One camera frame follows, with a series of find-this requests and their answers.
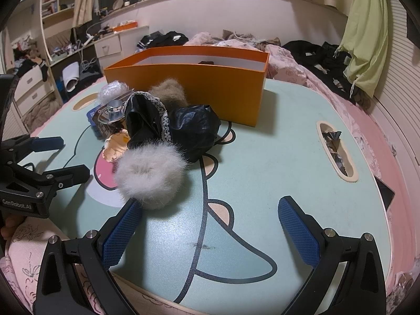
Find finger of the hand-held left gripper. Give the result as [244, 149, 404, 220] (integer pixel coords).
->
[20, 165, 91, 201]
[3, 135, 64, 166]

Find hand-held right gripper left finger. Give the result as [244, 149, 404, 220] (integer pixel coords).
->
[33, 198, 145, 315]

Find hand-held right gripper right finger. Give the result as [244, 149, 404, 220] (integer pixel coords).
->
[277, 195, 388, 315]

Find white fur scrunchie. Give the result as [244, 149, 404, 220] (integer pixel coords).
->
[113, 138, 191, 211]

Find shiny metal funnel cup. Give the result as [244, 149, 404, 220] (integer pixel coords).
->
[98, 100, 127, 127]

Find brown fur scrunchie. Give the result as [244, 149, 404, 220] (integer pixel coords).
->
[148, 78, 191, 109]

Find orange cardboard box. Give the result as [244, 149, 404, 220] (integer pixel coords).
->
[103, 46, 270, 128]

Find mint cartoon print desktop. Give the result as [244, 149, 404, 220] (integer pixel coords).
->
[28, 75, 397, 315]

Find person's left hand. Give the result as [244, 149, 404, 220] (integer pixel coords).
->
[0, 215, 23, 240]

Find cream shell hair clip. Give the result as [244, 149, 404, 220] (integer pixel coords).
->
[102, 128, 132, 163]

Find small blue box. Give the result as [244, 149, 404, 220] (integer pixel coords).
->
[86, 103, 109, 138]

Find white bookshelf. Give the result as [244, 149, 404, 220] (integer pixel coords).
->
[0, 0, 79, 128]

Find white rolled mat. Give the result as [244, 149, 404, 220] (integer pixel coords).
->
[62, 62, 81, 92]

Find pink rose-print cloth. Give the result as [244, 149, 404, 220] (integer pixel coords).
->
[0, 217, 109, 315]

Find clear bubble wrap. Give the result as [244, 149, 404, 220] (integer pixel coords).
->
[97, 80, 129, 104]

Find black lace-trimmed cloth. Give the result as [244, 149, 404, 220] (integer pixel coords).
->
[125, 91, 173, 148]

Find crumpled foil wrappers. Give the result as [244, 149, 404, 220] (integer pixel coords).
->
[320, 129, 350, 176]

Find smartphone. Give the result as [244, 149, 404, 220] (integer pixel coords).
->
[374, 176, 396, 211]

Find white drawer cabinet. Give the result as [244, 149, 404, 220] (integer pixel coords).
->
[93, 26, 150, 60]

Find pink bed sheet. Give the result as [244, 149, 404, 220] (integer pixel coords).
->
[26, 69, 420, 315]

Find black plastic bag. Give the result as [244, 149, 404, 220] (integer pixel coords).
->
[167, 104, 222, 163]

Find black clothes pile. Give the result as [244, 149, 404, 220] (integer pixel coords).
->
[282, 39, 356, 102]
[136, 31, 189, 51]

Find pink floral blanket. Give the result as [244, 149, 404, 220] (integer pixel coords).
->
[184, 32, 329, 89]

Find white louvered door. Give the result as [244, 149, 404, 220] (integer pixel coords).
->
[371, 0, 420, 171]

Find light green hanging cloth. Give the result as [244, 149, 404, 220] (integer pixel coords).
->
[338, 0, 389, 99]

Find beige knit towel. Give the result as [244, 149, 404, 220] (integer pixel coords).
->
[210, 29, 283, 48]

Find dark hanging cloth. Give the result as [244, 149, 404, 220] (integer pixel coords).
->
[405, 10, 420, 40]

